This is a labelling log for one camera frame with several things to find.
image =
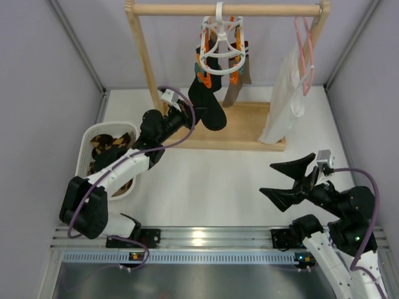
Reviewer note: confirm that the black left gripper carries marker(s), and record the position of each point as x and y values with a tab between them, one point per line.
189	113

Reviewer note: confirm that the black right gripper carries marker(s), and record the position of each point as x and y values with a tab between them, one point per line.
306	184

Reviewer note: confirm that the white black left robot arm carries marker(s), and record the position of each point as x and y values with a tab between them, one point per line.
85	205

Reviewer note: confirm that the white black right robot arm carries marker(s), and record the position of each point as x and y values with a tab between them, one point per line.
346	250

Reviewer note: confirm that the white round clip hanger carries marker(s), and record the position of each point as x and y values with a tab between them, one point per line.
221	39

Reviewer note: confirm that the pink clothes hanger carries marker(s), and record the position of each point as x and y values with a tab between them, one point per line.
304	56

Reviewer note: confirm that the wooden clothes rack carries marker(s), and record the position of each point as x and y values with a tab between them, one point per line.
245	119

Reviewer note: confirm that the brown striped beige sock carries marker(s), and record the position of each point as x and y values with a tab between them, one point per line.
243	79

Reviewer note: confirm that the white hanging cloth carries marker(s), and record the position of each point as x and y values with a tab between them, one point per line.
286	100

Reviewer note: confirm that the white perforated plastic basket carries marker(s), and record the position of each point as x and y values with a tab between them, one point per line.
85	162

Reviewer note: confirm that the tan black argyle sock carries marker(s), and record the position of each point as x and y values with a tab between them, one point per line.
104	142

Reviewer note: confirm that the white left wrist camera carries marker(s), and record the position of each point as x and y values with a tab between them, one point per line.
170	97

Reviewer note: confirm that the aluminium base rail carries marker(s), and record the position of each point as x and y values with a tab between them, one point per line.
192	245

